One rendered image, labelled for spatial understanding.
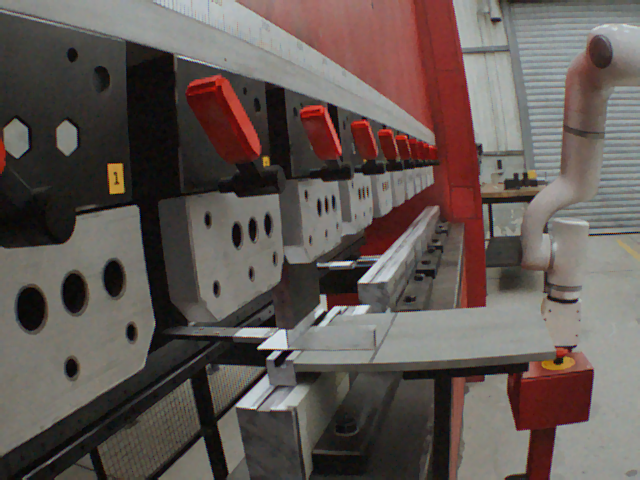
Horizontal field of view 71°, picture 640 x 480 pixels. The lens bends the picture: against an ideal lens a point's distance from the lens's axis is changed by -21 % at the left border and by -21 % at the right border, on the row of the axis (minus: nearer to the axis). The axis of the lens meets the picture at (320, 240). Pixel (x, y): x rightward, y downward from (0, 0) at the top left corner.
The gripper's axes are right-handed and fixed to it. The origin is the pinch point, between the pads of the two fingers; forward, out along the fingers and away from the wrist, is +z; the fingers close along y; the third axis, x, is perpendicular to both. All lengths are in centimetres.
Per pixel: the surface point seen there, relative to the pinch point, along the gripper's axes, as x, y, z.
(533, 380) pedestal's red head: -14.8, -7.6, -2.8
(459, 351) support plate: -56, -27, -25
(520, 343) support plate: -55, -21, -26
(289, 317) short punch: -52, -45, -26
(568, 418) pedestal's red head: -15.3, 1.9, 5.6
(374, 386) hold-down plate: -41, -36, -13
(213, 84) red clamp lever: -79, -43, -47
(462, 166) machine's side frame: 166, -12, -34
